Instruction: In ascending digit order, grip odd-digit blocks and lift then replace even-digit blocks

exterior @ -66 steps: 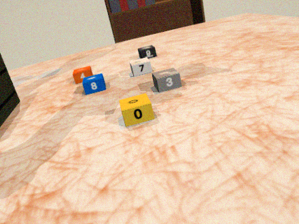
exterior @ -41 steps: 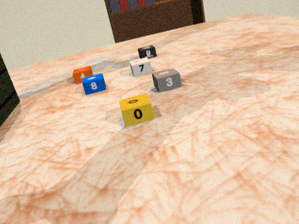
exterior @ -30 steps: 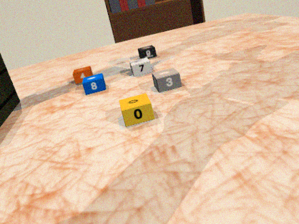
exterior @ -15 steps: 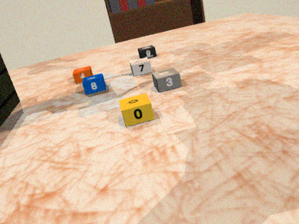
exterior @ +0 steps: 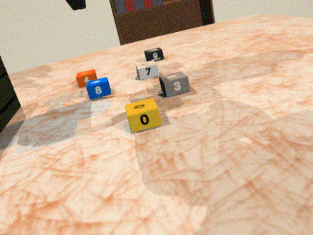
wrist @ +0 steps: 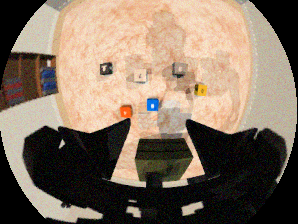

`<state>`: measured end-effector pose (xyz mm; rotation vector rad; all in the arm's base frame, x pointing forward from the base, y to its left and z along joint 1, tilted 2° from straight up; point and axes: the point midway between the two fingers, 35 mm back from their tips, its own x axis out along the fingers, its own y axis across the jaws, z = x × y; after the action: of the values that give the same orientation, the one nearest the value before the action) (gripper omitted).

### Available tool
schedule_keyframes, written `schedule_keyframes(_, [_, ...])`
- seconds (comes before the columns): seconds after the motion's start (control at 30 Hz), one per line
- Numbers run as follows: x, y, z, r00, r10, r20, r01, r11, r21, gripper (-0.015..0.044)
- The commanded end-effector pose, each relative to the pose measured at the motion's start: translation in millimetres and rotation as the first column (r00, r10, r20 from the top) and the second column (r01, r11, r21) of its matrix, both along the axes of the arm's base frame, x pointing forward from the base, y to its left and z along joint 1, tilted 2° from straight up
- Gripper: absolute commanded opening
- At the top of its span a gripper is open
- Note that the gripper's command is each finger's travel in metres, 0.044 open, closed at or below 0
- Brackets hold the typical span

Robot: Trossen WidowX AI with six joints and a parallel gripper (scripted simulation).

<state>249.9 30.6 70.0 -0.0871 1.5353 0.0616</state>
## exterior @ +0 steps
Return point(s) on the orange block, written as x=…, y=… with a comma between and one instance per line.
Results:
x=83, y=78

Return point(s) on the blue block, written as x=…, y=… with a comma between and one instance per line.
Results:
x=98, y=88

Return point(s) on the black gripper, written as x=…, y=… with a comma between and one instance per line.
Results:
x=77, y=4

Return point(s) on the yellow block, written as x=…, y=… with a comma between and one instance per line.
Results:
x=143, y=115

